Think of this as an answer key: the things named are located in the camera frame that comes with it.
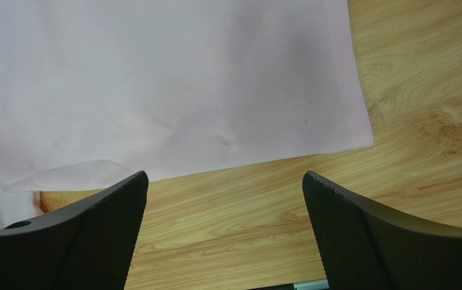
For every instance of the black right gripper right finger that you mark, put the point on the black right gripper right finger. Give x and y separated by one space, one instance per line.
364 244

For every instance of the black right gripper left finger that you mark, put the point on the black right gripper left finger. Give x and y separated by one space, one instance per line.
88 244

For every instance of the pink t shirt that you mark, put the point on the pink t shirt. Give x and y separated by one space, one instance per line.
93 91

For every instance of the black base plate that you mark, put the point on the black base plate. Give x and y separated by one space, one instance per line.
288 286

